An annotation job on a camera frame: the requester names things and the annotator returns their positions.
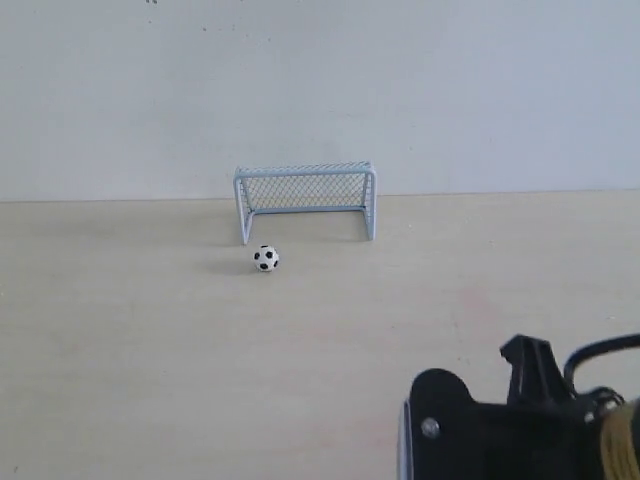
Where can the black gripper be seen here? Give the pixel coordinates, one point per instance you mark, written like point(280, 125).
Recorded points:
point(539, 432)

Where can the small light blue goal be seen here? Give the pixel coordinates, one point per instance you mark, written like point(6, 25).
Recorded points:
point(333, 187)

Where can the black robot arm with yellow wires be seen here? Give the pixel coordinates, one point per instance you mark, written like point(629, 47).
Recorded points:
point(609, 445)

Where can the black and white soccer ball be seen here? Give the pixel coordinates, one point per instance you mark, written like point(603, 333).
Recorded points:
point(266, 258)

